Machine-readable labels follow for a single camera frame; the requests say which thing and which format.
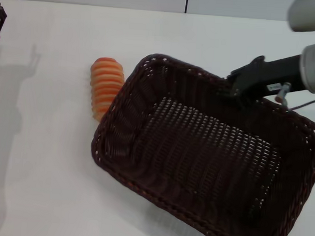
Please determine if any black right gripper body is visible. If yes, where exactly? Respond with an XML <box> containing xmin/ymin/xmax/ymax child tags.
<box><xmin>225</xmin><ymin>50</ymin><xmax>310</xmax><ymax>104</ymax></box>

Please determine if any dark brown woven basket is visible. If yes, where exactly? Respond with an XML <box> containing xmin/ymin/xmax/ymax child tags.
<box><xmin>84</xmin><ymin>49</ymin><xmax>315</xmax><ymax>236</ymax></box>

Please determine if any orange striped bread loaf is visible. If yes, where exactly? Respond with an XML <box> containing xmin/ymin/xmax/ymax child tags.
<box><xmin>87</xmin><ymin>56</ymin><xmax>127</xmax><ymax>122</ymax></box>

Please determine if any thin right arm cable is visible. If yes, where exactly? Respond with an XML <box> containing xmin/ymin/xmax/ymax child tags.
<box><xmin>274</xmin><ymin>81</ymin><xmax>315</xmax><ymax>112</ymax></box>

